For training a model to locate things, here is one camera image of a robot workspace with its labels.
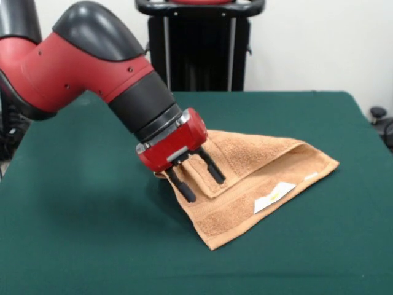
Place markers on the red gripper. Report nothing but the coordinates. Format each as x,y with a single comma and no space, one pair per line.
178,144

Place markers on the tan terry washcloth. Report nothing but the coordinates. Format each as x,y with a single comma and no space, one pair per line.
261,172

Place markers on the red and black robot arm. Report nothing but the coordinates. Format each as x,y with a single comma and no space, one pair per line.
76,67

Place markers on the dark green table cloth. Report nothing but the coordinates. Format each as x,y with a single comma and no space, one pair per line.
76,230

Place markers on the black office chair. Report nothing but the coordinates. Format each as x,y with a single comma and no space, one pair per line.
378,112

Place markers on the black electrical equipment pile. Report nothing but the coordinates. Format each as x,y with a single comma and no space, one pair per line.
9,138

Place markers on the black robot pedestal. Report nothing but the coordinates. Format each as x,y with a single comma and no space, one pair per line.
199,55

